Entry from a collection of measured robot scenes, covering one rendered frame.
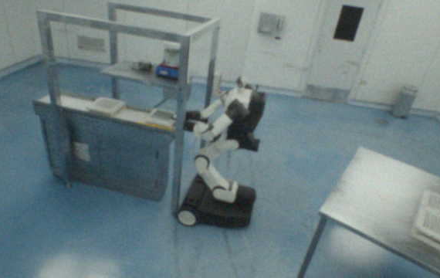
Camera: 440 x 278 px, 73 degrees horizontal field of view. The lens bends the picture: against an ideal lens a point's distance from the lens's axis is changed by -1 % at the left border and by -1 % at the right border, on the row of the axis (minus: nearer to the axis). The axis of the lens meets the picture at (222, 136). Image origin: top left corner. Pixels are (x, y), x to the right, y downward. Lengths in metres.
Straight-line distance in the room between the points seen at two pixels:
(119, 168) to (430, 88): 6.10
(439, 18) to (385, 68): 1.17
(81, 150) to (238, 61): 3.85
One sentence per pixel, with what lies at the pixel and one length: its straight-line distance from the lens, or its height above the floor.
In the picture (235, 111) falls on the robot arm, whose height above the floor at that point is 1.20.
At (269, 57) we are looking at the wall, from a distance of 6.09.
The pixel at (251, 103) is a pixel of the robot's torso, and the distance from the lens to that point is 2.24.
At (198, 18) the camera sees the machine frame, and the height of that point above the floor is 1.61.
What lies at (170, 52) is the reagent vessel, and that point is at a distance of 2.37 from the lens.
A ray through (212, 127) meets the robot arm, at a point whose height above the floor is 1.07.
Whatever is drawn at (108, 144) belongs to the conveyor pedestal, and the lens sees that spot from 2.90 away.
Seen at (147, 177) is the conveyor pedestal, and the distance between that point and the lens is 2.91.
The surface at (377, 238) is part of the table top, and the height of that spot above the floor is 0.85.
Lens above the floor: 2.05
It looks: 29 degrees down
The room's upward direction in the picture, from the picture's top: 8 degrees clockwise
